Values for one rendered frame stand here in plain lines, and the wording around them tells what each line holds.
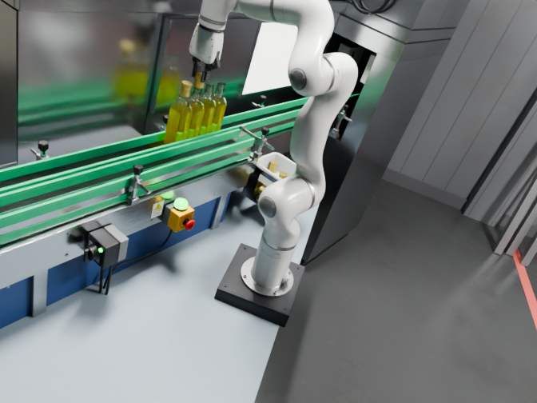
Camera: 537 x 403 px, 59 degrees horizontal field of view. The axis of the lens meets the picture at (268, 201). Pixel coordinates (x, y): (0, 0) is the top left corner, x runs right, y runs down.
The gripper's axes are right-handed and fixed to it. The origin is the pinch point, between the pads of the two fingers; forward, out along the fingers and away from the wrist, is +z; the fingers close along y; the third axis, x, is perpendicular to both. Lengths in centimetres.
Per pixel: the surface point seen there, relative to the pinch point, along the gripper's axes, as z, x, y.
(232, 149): 23.5, 9.1, 13.8
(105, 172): 24.0, -38.6, 5.8
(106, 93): 11.3, -24.1, -15.3
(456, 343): 136, 144, 121
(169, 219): 39.9, -21.5, 18.5
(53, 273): 48, -58, 13
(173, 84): 9.5, 0.8, -12.0
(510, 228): 112, 283, 112
